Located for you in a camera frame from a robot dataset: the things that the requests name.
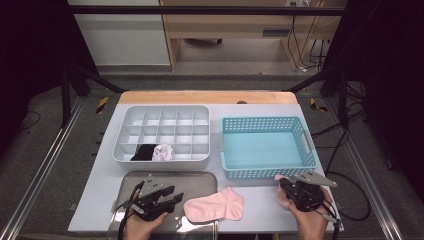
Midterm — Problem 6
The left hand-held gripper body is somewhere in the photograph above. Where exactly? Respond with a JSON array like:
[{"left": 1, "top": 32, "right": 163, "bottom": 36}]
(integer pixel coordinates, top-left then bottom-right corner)
[{"left": 133, "top": 173, "right": 174, "bottom": 221}]

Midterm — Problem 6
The black curtain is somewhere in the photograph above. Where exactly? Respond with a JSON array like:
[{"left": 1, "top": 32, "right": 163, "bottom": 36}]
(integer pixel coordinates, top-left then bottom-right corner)
[
  {"left": 0, "top": 0, "right": 99, "bottom": 161},
  {"left": 321, "top": 0, "right": 424, "bottom": 194}
]

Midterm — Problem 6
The wooden desk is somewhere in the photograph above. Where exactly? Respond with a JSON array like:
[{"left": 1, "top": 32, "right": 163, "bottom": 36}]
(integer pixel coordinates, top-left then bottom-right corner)
[{"left": 159, "top": 0, "right": 348, "bottom": 72}]

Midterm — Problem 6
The black frame strut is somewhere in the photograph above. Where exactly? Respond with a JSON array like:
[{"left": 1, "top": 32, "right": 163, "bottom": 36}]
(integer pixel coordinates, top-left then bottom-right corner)
[
  {"left": 60, "top": 63, "right": 127, "bottom": 128},
  {"left": 285, "top": 64, "right": 350, "bottom": 130}
]

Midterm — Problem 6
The white power strip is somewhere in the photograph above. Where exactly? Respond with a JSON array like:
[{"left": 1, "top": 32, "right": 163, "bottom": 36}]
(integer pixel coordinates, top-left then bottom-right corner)
[{"left": 284, "top": 0, "right": 313, "bottom": 8}]

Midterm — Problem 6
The grey desk label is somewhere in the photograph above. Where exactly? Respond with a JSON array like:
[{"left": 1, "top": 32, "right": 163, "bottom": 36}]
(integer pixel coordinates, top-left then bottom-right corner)
[{"left": 262, "top": 29, "right": 290, "bottom": 38}]

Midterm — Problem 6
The white compartment organizer box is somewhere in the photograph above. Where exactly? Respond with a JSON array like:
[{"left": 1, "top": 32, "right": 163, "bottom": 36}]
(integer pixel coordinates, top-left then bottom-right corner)
[{"left": 112, "top": 104, "right": 211, "bottom": 172}]

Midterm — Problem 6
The white cabinet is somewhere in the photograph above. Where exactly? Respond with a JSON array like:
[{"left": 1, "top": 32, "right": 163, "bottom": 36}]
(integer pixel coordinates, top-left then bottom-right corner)
[{"left": 68, "top": 0, "right": 172, "bottom": 67}]

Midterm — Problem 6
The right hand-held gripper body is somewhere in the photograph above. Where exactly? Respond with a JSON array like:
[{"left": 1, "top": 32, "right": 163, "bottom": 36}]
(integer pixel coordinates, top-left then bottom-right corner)
[{"left": 288, "top": 169, "right": 338, "bottom": 213}]

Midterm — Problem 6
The left hand-held gripper black cable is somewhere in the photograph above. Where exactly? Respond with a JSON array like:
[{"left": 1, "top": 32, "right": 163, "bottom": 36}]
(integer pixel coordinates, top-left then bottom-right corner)
[{"left": 114, "top": 181, "right": 148, "bottom": 240}]

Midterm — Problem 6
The right hand-held gripper black cable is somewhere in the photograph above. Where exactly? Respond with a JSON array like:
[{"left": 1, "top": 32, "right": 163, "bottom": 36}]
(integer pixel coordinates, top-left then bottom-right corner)
[{"left": 316, "top": 199, "right": 344, "bottom": 240}]

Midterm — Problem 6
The blue perforated plastic basket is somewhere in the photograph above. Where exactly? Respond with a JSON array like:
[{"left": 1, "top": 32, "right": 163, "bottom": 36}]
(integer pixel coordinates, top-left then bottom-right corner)
[{"left": 219, "top": 115, "right": 318, "bottom": 181}]

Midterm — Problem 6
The hand-held gripper black cable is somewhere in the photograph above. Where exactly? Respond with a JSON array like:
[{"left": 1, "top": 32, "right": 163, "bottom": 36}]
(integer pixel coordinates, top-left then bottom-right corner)
[
  {"left": 114, "top": 181, "right": 148, "bottom": 240},
  {"left": 316, "top": 199, "right": 344, "bottom": 240}
]

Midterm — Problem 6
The person's right hand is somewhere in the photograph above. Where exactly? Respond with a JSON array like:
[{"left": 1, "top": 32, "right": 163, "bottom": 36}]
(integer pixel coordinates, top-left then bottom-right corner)
[{"left": 288, "top": 196, "right": 334, "bottom": 240}]

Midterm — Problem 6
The aluminium floor rail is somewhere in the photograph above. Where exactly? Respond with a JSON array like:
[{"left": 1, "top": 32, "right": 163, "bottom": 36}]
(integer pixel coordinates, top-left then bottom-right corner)
[
  {"left": 0, "top": 96, "right": 86, "bottom": 240},
  {"left": 324, "top": 98, "right": 406, "bottom": 240}
]

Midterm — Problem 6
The black horizontal frame bar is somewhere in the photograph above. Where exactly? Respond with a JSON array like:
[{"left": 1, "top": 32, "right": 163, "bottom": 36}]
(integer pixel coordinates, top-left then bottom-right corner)
[{"left": 68, "top": 5, "right": 348, "bottom": 16}]

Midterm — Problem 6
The person's left hand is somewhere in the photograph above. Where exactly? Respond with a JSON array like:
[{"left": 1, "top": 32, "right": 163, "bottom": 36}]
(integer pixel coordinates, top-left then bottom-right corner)
[{"left": 123, "top": 209, "right": 168, "bottom": 240}]

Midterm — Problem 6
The light wooden table board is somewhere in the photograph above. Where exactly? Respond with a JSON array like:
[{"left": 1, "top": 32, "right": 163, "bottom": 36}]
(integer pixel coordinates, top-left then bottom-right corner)
[{"left": 118, "top": 90, "right": 299, "bottom": 105}]

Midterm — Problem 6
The black floor cable loop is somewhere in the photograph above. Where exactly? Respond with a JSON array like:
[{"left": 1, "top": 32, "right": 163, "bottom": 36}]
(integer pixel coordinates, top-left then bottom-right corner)
[{"left": 324, "top": 170, "right": 372, "bottom": 222}]

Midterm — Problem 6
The yellow and black tape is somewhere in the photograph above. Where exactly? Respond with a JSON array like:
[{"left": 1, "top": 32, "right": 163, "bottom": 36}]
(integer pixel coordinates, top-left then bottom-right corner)
[
  {"left": 309, "top": 97, "right": 328, "bottom": 113},
  {"left": 95, "top": 96, "right": 110, "bottom": 115}
]

